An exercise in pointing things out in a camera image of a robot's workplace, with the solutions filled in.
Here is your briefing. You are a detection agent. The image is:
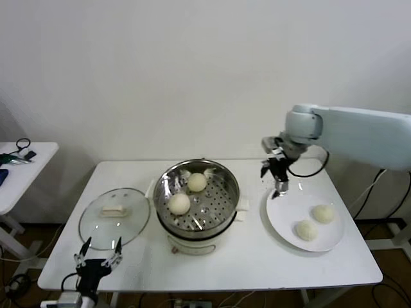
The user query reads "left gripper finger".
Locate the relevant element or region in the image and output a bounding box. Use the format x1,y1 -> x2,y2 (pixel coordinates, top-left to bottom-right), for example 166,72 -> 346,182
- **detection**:
74,236 -> 92,268
101,236 -> 125,267

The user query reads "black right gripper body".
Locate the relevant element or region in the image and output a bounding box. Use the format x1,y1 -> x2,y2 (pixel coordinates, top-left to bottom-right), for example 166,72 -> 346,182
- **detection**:
268,156 -> 293,183

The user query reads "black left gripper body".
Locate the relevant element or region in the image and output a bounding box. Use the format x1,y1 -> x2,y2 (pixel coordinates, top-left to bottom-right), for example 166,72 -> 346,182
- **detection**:
76,258 -> 113,293

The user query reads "white steamed baozi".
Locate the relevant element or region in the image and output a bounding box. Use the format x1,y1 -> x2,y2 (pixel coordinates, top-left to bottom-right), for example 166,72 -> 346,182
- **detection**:
187,172 -> 207,193
168,193 -> 191,215
311,205 -> 337,224
295,220 -> 319,241

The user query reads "glass lid with white handle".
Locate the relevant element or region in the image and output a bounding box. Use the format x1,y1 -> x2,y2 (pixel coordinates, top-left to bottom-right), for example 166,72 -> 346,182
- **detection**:
78,187 -> 152,251

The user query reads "steel steamer basket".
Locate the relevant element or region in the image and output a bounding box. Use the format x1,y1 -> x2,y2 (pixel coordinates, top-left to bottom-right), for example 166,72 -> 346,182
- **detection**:
146,159 -> 251,241

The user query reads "white round plate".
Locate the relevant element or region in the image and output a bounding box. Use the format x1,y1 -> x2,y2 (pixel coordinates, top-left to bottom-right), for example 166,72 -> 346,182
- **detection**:
265,183 -> 346,253

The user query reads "white electric cooker base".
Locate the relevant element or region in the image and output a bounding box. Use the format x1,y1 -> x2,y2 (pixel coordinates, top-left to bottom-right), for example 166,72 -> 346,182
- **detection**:
157,208 -> 248,257

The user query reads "white side table with tools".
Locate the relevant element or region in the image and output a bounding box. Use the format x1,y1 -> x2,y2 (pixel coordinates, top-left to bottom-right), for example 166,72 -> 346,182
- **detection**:
0,142 -> 60,267

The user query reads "white power strip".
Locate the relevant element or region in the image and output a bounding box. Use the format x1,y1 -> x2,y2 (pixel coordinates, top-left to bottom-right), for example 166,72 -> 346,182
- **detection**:
173,298 -> 213,308

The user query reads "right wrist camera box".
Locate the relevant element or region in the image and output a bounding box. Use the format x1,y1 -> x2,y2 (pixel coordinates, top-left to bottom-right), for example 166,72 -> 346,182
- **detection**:
261,136 -> 285,155

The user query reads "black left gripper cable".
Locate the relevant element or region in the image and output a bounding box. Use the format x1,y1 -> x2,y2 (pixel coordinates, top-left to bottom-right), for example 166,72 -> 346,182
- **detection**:
61,271 -> 81,293

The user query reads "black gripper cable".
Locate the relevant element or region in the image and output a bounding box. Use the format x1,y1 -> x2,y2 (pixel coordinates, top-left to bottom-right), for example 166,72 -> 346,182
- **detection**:
288,148 -> 331,178
61,271 -> 81,293

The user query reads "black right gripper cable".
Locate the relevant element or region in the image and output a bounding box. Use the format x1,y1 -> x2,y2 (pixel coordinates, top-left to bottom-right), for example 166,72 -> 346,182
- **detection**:
288,148 -> 331,178

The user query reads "black cable with adapter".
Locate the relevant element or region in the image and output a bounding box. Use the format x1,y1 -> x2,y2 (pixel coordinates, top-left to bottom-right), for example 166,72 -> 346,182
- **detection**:
353,169 -> 411,221

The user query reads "white wall cable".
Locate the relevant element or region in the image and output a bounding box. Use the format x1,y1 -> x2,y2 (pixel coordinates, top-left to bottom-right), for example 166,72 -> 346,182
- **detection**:
349,169 -> 389,211

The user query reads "green handled tool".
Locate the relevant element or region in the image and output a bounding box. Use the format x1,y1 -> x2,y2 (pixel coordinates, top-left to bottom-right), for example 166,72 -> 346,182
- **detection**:
0,153 -> 35,166

